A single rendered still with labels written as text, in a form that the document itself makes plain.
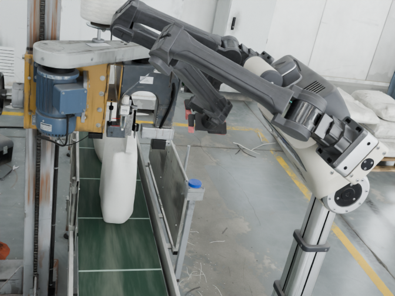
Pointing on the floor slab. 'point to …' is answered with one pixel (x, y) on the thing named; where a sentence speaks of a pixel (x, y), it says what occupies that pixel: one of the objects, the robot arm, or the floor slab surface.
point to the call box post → (184, 239)
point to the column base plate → (11, 287)
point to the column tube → (30, 172)
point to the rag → (3, 251)
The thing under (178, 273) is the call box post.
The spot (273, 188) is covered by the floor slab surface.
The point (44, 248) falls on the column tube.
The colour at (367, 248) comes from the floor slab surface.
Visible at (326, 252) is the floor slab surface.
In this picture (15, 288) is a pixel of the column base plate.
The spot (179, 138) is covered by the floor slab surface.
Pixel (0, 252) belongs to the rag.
